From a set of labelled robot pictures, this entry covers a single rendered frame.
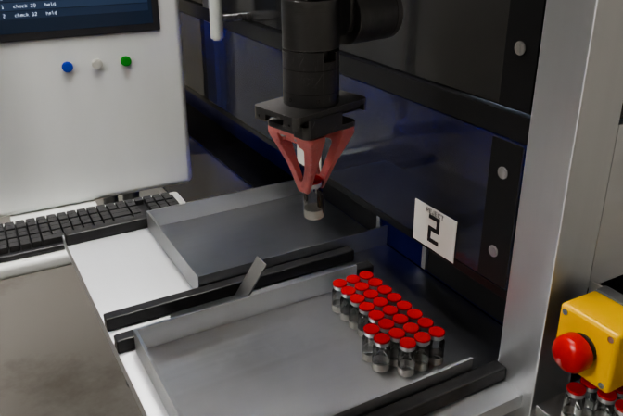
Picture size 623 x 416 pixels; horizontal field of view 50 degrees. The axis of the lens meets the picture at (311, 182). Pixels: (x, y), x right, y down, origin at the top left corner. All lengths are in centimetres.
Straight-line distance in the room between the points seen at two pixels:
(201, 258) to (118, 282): 14
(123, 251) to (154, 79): 49
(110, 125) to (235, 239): 48
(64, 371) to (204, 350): 153
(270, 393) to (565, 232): 38
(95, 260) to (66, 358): 134
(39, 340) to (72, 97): 128
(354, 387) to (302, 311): 17
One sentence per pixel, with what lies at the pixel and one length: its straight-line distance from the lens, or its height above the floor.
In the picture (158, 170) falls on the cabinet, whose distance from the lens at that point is 158.
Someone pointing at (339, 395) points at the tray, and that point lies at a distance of 82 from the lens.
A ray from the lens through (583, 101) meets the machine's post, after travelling 69.
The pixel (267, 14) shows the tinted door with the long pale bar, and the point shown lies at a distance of 125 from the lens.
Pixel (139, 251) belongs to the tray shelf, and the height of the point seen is 88.
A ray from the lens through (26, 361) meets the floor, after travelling 250.
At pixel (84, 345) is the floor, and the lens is 250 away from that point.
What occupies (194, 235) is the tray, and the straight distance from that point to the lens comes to 118.
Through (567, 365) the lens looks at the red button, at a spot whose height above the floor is 99.
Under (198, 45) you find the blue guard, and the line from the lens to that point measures 159.
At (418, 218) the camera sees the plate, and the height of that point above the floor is 102.
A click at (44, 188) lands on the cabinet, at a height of 85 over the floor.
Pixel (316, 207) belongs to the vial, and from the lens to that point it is 71.
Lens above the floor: 142
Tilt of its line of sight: 23 degrees down
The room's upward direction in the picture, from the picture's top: straight up
